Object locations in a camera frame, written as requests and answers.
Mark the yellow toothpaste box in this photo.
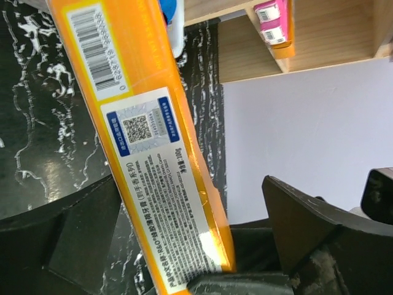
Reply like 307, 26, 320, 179
271, 0, 295, 60
47, 1, 235, 294

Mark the wooden shelf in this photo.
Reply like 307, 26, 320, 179
185, 0, 392, 82

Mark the blue cloth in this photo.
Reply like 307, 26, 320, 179
159, 0, 177, 23

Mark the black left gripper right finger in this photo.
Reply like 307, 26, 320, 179
262, 176, 392, 294

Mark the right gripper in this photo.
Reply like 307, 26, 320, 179
349, 167, 392, 221

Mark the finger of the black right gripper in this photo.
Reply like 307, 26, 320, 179
187, 224, 294, 294

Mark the white plastic basket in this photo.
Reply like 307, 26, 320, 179
165, 0, 185, 58

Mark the pink toothpaste box small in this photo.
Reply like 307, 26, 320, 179
254, 0, 289, 45

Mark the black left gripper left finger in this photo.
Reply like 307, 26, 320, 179
1, 175, 121, 294

